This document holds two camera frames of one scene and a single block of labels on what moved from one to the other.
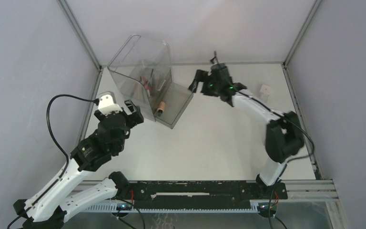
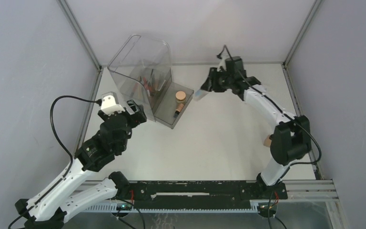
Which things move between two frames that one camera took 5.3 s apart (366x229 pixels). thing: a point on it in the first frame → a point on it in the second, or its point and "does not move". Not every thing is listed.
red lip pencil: (146, 84) does not move
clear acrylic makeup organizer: (142, 70) does not move
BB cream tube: (161, 108) → (178, 109)
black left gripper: (136, 117) does not move
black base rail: (202, 195) does not move
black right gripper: (204, 76) → (210, 83)
